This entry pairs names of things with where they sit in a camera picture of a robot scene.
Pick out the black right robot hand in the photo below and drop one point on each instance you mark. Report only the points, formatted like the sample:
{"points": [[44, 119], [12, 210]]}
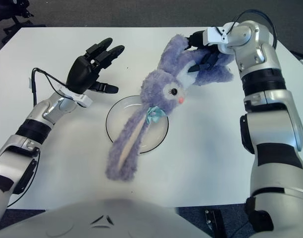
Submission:
{"points": [[197, 39]]}

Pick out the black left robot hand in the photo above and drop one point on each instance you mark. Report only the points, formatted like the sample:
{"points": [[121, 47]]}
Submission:
{"points": [[82, 74]]}

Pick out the purple plush bunny doll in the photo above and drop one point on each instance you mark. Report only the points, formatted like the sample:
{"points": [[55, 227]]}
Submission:
{"points": [[156, 84]]}

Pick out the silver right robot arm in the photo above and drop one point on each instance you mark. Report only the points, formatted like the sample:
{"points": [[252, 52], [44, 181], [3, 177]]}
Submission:
{"points": [[265, 111]]}

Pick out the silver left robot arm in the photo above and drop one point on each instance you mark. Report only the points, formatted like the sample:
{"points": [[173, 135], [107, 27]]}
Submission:
{"points": [[37, 124]]}

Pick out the white plate with black rim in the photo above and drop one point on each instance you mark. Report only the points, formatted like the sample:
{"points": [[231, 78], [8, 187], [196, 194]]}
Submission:
{"points": [[116, 124]]}

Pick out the white right wrist sensor box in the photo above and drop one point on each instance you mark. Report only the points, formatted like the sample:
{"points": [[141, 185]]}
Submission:
{"points": [[216, 34]]}

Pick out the white wrist sensor box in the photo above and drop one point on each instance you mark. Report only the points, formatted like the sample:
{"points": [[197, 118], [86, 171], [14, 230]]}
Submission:
{"points": [[216, 34], [83, 99]]}

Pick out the white left wrist sensor box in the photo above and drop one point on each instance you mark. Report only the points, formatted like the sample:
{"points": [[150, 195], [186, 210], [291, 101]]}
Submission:
{"points": [[83, 99]]}

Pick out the black office chair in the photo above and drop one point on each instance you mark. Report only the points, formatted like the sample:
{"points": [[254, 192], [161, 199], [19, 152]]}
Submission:
{"points": [[8, 12]]}

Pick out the grey robot torso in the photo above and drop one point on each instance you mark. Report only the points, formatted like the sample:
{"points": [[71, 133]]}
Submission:
{"points": [[104, 220]]}

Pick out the black metal bracket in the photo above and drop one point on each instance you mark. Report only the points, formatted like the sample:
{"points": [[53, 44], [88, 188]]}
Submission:
{"points": [[214, 223]]}

